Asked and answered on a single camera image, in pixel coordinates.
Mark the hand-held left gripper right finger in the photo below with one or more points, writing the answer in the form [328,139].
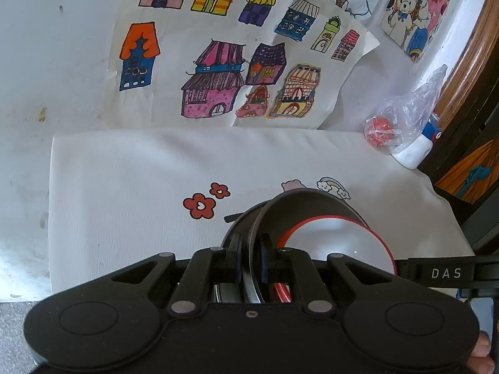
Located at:
[267,265]

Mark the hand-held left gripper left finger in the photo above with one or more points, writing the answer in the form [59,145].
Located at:
[234,261]

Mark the deep steel bowl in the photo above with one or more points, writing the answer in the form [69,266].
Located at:
[304,206]

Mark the white bowl with red rim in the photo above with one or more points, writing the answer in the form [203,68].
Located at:
[339,241]

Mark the person's right hand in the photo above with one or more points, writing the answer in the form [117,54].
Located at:
[481,358]

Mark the dark painting with orange dress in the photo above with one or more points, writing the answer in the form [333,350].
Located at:
[467,175]

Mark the white water bottle blue lid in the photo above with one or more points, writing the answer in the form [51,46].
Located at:
[411,156]

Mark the white printed tablecloth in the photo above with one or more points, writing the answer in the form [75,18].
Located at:
[136,183]

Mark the red mesh ball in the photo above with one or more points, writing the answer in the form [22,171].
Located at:
[380,128]

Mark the clear plastic bag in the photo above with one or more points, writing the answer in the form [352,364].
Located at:
[413,105]

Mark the drawing of colourful houses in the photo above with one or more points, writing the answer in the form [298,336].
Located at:
[175,27]

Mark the drawing of girl with teddy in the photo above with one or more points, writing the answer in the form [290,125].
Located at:
[413,15]

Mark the wooden door frame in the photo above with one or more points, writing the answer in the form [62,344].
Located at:
[467,66]

